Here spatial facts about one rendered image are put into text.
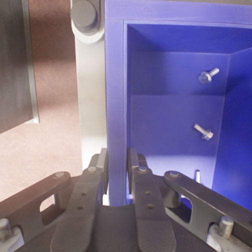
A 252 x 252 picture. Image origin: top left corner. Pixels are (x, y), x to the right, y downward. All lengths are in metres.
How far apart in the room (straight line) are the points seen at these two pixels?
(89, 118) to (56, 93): 0.90
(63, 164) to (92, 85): 1.05
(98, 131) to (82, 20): 0.14
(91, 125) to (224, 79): 0.18
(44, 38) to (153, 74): 1.02
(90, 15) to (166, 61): 0.09
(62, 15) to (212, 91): 1.04
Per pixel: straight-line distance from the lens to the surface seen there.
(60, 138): 1.21
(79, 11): 0.22
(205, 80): 0.21
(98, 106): 0.25
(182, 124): 0.22
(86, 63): 0.25
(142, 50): 0.20
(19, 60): 1.13
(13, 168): 1.43
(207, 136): 0.22
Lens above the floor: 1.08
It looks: 75 degrees down
